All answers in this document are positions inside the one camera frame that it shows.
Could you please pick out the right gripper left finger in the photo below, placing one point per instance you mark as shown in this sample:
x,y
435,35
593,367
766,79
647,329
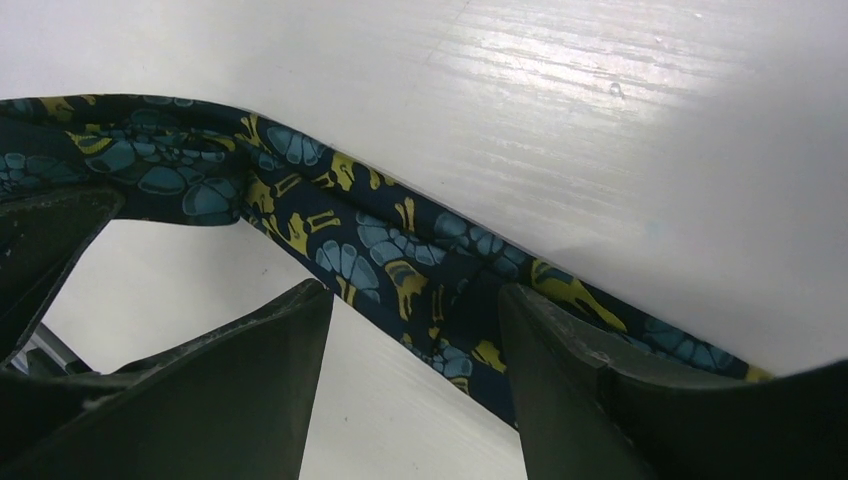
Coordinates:
x,y
234,403

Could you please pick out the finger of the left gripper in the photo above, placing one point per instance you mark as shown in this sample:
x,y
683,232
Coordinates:
x,y
43,237

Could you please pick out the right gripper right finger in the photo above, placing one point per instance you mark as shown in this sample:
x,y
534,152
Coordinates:
x,y
589,405

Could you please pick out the blue patterned tie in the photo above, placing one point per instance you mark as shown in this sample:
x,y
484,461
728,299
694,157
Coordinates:
x,y
421,273

